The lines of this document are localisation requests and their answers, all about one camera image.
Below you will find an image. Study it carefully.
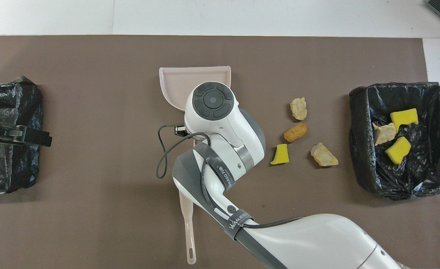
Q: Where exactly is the beige plastic dustpan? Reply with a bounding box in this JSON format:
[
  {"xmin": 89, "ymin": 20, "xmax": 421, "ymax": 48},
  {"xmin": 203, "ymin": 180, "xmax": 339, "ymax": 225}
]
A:
[{"xmin": 159, "ymin": 66, "xmax": 232, "ymax": 147}]

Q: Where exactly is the beige hand brush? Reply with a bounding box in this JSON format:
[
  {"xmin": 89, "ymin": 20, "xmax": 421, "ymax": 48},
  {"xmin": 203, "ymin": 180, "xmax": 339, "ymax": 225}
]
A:
[{"xmin": 179, "ymin": 191, "xmax": 197, "ymax": 265}]

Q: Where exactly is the small yellow sponge wedge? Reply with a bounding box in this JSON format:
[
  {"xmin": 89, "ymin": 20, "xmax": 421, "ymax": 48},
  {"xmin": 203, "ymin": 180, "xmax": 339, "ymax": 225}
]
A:
[{"xmin": 270, "ymin": 144, "xmax": 290, "ymax": 165}]

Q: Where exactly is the brown oval foam chunk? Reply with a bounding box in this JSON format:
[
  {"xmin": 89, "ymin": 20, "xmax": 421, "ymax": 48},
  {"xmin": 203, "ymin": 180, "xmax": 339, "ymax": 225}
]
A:
[{"xmin": 283, "ymin": 123, "xmax": 308, "ymax": 143}]

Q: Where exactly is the small pale foam chunk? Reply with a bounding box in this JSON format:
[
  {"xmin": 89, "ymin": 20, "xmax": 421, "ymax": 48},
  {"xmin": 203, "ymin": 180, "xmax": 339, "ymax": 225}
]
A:
[{"xmin": 290, "ymin": 97, "xmax": 308, "ymax": 121}]

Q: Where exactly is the large pale foam chunk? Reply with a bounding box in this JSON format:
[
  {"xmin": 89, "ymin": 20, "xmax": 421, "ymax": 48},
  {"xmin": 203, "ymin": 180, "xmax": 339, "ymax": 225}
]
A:
[{"xmin": 310, "ymin": 142, "xmax": 339, "ymax": 167}]

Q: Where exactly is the orange striped foam piece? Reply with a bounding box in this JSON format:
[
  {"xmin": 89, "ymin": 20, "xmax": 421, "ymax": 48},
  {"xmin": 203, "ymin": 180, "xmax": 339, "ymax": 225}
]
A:
[{"xmin": 372, "ymin": 122, "xmax": 397, "ymax": 146}]

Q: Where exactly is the green and yellow sponge piece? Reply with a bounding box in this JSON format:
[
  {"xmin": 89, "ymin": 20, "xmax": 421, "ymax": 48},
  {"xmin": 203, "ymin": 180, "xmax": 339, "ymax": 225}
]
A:
[{"xmin": 385, "ymin": 136, "xmax": 412, "ymax": 165}]

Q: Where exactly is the notched yellow sponge piece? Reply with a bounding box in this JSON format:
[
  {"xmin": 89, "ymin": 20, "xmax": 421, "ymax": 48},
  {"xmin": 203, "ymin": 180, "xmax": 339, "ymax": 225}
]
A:
[{"xmin": 390, "ymin": 108, "xmax": 419, "ymax": 132}]

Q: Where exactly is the black bag lined bin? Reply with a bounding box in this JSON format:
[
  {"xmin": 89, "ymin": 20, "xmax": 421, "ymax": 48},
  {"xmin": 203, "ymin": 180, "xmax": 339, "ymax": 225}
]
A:
[
  {"xmin": 0, "ymin": 75, "xmax": 43, "ymax": 194},
  {"xmin": 348, "ymin": 82, "xmax": 440, "ymax": 201}
]

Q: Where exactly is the brown table mat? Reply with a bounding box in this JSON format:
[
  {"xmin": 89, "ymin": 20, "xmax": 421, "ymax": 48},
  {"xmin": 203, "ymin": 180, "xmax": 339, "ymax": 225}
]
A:
[{"xmin": 0, "ymin": 35, "xmax": 440, "ymax": 269}]

